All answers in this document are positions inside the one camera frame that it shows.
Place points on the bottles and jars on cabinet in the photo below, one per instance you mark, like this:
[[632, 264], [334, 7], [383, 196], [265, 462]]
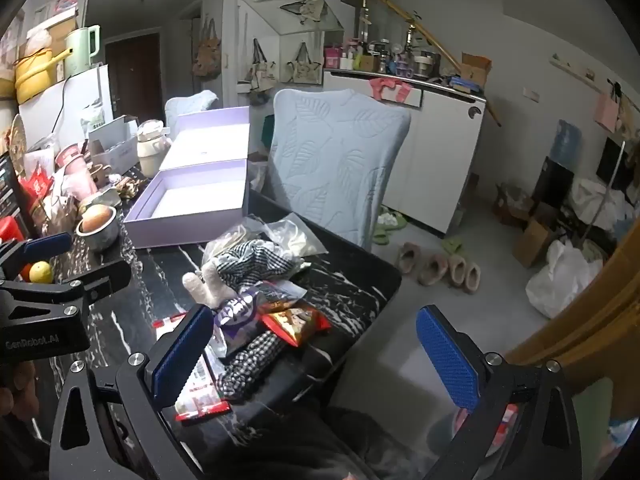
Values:
[[380, 57]]

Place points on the small chair with blue cover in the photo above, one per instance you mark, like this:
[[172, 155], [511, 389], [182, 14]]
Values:
[[192, 107]]

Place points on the gold wrapped item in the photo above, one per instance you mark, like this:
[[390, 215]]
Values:
[[127, 187]]

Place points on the brown cardboard box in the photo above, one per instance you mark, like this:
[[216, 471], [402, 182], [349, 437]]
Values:
[[532, 242]]

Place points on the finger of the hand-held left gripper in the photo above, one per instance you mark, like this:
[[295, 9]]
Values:
[[47, 247], [107, 277]]

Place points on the small checked cloth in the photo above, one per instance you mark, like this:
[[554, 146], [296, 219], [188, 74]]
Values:
[[250, 365]]

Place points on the black printed box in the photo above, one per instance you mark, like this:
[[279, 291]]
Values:
[[7, 185]]

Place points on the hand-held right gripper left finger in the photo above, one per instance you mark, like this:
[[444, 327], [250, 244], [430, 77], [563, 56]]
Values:
[[182, 355]]

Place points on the purple snack packet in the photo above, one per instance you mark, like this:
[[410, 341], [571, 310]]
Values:
[[237, 312]]

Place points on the open cardboard box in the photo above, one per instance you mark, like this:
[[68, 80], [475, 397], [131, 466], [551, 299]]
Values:
[[475, 70]]

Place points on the yellow lemon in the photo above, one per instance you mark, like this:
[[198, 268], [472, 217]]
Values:
[[41, 272]]

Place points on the dark brown door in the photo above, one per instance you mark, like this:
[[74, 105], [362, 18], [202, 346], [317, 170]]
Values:
[[132, 75]]

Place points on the red container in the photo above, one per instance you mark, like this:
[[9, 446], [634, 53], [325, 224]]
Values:
[[10, 230]]

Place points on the clear bag of white pieces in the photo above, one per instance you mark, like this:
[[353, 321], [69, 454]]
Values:
[[295, 235]]

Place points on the cream lidded jar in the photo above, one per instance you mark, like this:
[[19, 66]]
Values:
[[152, 152]]

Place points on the red paper packet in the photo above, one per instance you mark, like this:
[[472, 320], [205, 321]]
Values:
[[37, 185]]

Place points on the white cabinet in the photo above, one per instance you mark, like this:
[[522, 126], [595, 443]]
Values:
[[440, 160]]

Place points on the red orange snack packet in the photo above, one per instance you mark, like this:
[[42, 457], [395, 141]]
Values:
[[292, 322]]

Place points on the pink cloth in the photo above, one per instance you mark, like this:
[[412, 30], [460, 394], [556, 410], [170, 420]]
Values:
[[390, 89]]

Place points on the white fridge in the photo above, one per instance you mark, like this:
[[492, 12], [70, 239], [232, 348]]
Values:
[[55, 110]]

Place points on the pink paper bag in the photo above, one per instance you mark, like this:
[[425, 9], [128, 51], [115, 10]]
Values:
[[606, 110]]

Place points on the bamboo pole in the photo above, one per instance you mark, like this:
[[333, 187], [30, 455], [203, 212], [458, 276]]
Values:
[[425, 30]]

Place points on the long red white packet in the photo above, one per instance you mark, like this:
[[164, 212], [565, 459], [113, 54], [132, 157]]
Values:
[[200, 395]]

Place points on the beige tote bag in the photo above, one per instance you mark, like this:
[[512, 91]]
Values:
[[302, 70], [260, 72]]

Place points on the woven fan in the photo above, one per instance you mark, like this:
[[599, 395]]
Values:
[[17, 145]]

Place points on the frilled checked cloth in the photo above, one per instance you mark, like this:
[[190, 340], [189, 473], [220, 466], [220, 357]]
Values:
[[260, 260]]

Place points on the white plastic bag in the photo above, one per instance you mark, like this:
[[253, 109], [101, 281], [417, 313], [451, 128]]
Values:
[[562, 280]]

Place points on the white cardboard box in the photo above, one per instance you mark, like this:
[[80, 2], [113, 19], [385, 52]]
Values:
[[117, 147]]

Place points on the light blue chair cover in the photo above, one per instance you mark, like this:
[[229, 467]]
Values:
[[335, 160]]

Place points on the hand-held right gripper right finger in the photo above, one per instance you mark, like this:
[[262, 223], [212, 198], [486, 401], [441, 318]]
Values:
[[447, 360]]

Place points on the person's left hand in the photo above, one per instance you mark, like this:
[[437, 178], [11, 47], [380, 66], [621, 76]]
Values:
[[12, 390]]

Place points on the lavender gift box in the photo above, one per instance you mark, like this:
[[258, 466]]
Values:
[[200, 195]]

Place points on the yellow pot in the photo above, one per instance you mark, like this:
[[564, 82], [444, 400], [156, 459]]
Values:
[[35, 77]]

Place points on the black monitor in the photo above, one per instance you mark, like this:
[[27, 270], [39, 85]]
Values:
[[615, 162]]

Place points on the steel bowl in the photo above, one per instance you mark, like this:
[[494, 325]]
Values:
[[102, 237]]

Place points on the green electric kettle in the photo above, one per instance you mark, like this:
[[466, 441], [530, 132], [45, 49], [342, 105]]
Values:
[[80, 55]]

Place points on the brown tote bag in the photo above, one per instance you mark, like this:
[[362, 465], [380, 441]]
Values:
[[206, 55]]

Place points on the clear bag with round pad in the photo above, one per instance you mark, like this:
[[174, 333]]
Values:
[[232, 237]]

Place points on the green white pouch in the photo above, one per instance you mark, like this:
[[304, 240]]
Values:
[[94, 120]]

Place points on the pink cup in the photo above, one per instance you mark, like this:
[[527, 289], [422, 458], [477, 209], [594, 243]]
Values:
[[77, 175]]

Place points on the green slipper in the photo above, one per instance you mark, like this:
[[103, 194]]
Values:
[[381, 235], [452, 246], [392, 217]]

